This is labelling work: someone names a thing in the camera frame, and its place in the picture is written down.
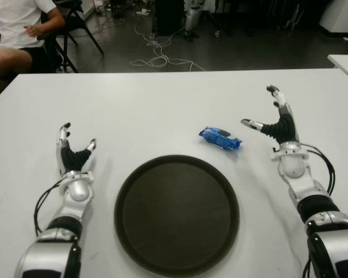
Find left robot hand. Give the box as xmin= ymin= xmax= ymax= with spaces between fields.
xmin=56 ymin=122 xmax=97 ymax=177

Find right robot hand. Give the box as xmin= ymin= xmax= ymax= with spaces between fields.
xmin=240 ymin=85 xmax=302 ymax=145

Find blue Oreo packet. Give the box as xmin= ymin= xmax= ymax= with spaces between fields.
xmin=198 ymin=125 xmax=242 ymax=151

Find white side table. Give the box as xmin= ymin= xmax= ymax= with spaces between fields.
xmin=327 ymin=54 xmax=348 ymax=87

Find folded metal stand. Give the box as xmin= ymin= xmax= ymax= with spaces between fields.
xmin=285 ymin=2 xmax=305 ymax=31

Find round dark brown tray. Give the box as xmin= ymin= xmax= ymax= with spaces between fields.
xmin=113 ymin=154 xmax=240 ymax=275

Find white cabinet with black base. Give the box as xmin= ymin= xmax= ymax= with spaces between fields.
xmin=318 ymin=0 xmax=348 ymax=37

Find black folding chair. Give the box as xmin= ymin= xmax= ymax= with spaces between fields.
xmin=37 ymin=0 xmax=104 ymax=74

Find silver humanoid robot legs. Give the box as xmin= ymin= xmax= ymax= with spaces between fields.
xmin=183 ymin=0 xmax=205 ymax=41

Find seated person in white shirt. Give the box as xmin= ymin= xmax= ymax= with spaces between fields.
xmin=0 ymin=0 xmax=66 ymax=85

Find white low shelf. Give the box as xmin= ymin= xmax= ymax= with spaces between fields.
xmin=80 ymin=0 xmax=96 ymax=19

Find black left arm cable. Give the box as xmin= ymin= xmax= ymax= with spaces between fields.
xmin=34 ymin=175 xmax=89 ymax=235

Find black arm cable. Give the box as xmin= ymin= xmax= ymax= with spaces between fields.
xmin=303 ymin=142 xmax=336 ymax=196
xmin=34 ymin=175 xmax=89 ymax=235

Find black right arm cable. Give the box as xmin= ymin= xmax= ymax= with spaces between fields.
xmin=303 ymin=142 xmax=336 ymax=196

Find white floor cable tangle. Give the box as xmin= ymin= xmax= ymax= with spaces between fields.
xmin=75 ymin=17 xmax=205 ymax=72

